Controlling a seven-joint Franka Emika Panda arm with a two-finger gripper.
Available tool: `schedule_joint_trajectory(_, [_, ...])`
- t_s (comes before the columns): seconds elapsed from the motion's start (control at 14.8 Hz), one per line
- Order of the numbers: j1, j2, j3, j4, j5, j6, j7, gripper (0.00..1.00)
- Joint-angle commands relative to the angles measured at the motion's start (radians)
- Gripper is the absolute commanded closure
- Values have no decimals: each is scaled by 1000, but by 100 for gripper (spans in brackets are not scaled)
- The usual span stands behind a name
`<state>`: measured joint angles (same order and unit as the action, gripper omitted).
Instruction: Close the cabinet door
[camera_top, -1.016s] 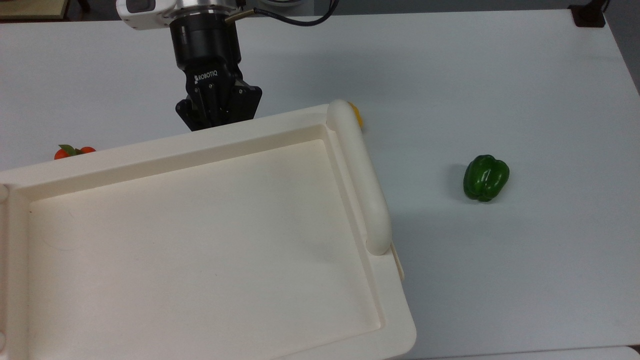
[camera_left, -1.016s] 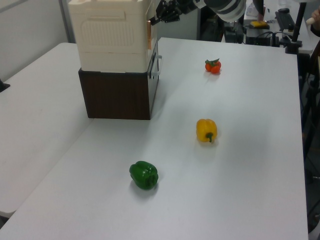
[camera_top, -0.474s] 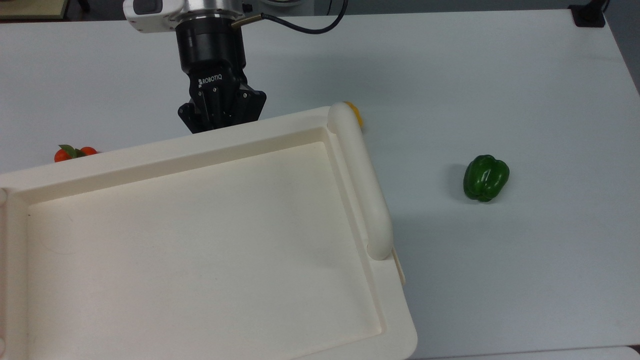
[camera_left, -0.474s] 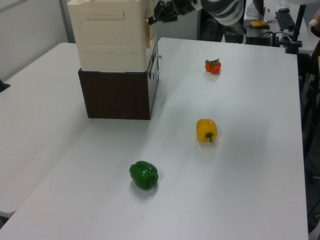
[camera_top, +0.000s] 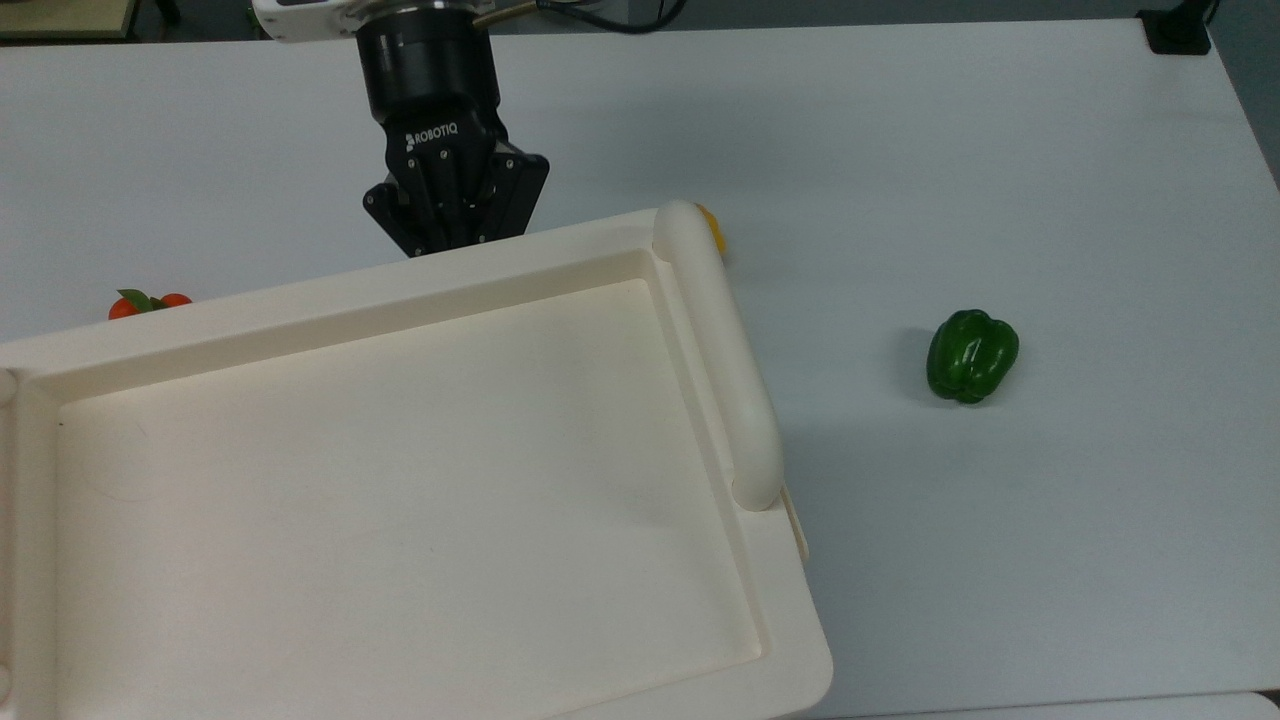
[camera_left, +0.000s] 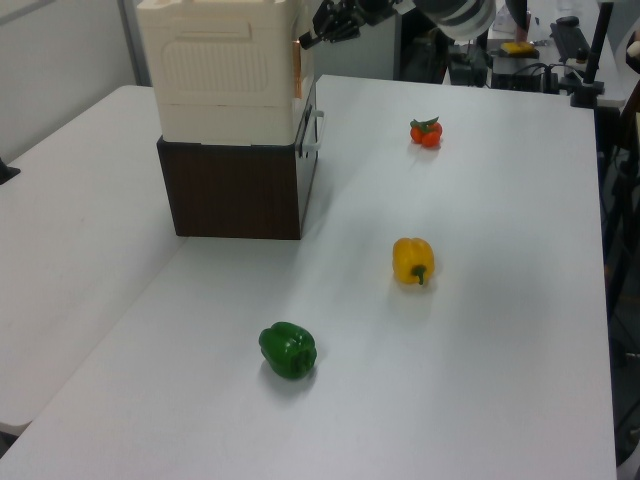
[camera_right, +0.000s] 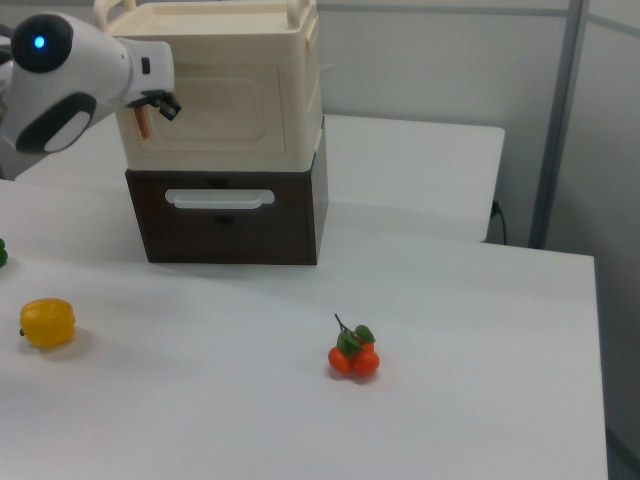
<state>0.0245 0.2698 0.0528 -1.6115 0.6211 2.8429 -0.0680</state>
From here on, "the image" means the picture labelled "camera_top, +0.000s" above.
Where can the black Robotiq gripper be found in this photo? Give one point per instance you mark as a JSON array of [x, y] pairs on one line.
[[435, 120]]

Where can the green bell pepper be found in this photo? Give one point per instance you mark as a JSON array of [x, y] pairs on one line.
[[972, 355]]

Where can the yellow bell pepper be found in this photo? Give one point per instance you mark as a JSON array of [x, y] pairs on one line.
[[713, 232]]

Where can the orange tomato cluster with leaves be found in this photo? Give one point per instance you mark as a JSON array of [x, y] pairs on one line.
[[125, 308]]

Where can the cream plastic tray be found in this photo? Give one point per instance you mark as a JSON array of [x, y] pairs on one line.
[[400, 480]]

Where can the black table clamp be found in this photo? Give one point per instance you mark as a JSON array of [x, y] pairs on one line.
[[1178, 30]]

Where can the wooden side table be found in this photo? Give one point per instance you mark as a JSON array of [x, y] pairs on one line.
[[60, 15]]

